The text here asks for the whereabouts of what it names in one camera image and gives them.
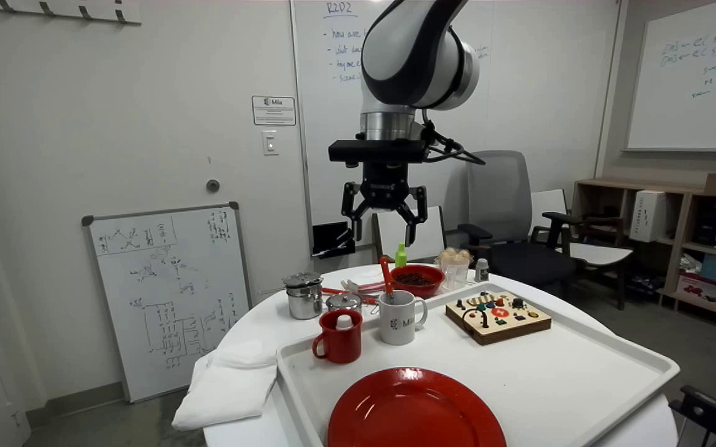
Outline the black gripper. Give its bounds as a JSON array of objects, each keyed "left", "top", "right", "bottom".
[{"left": 337, "top": 155, "right": 429, "bottom": 249}]

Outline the red handled metal spoon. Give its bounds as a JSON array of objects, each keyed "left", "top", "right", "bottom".
[{"left": 375, "top": 254, "right": 398, "bottom": 298}]

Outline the white plastic tray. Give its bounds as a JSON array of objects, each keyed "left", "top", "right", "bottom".
[{"left": 276, "top": 280, "right": 680, "bottom": 447}]

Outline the white square panel chair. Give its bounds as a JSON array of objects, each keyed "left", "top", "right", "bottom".
[{"left": 372, "top": 203, "right": 447, "bottom": 266}]

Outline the small black case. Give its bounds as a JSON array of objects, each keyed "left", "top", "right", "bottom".
[{"left": 310, "top": 218, "right": 358, "bottom": 260}]

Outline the red bowl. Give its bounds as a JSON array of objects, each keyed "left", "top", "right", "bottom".
[{"left": 387, "top": 263, "right": 447, "bottom": 301}]

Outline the clear plastic cup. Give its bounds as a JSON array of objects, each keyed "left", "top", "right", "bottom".
[{"left": 438, "top": 245, "right": 475, "bottom": 288}]

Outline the small metal cup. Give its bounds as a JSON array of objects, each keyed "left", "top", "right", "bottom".
[{"left": 324, "top": 293, "right": 366, "bottom": 314}]

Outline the grey office chair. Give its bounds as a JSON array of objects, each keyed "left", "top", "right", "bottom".
[{"left": 443, "top": 149, "right": 585, "bottom": 293}]

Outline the white mug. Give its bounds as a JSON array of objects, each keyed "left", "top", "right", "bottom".
[{"left": 375, "top": 288, "right": 429, "bottom": 348}]

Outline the metal canister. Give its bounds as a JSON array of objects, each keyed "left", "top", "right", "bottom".
[{"left": 281, "top": 271, "right": 325, "bottom": 323}]

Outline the red mug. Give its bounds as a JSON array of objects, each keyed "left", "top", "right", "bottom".
[{"left": 310, "top": 308, "right": 366, "bottom": 367}]

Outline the wooden peg board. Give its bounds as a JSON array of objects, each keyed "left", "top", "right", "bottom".
[{"left": 443, "top": 288, "right": 554, "bottom": 348}]

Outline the red plate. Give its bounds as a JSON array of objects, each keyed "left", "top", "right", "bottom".
[{"left": 325, "top": 364, "right": 509, "bottom": 447}]

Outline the white chair with black armrest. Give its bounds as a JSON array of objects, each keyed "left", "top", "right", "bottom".
[{"left": 529, "top": 186, "right": 636, "bottom": 313}]

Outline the small framed leaning whiteboard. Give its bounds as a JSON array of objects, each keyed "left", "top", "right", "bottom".
[{"left": 80, "top": 198, "right": 253, "bottom": 404}]

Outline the white cloth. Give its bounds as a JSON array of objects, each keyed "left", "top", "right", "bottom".
[{"left": 168, "top": 338, "right": 281, "bottom": 431}]

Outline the white binder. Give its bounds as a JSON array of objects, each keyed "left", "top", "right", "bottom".
[{"left": 629, "top": 186, "right": 672, "bottom": 242}]

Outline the wooden shelf unit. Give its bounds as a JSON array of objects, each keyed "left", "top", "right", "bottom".
[{"left": 572, "top": 175, "right": 716, "bottom": 328}]

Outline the whiteboard with teal writing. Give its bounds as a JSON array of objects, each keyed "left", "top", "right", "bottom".
[{"left": 626, "top": 0, "right": 716, "bottom": 155}]

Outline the red and white box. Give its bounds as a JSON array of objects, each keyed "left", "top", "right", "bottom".
[{"left": 677, "top": 271, "right": 716, "bottom": 309}]

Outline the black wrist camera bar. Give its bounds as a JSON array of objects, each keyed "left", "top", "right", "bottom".
[{"left": 329, "top": 137, "right": 432, "bottom": 165}]

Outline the red handled utensil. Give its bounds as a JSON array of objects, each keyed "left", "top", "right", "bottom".
[{"left": 320, "top": 278, "right": 391, "bottom": 302}]

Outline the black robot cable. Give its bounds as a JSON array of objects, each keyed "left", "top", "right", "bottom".
[{"left": 418, "top": 121, "right": 488, "bottom": 165}]

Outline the white light switch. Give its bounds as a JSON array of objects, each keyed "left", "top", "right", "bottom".
[{"left": 261, "top": 126, "right": 281, "bottom": 159}]

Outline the white wall sign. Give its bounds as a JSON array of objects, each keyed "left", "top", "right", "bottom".
[{"left": 249, "top": 92, "right": 297, "bottom": 129}]

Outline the wall coat hook rack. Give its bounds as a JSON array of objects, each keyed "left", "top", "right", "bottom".
[{"left": 0, "top": 0, "right": 145, "bottom": 28}]

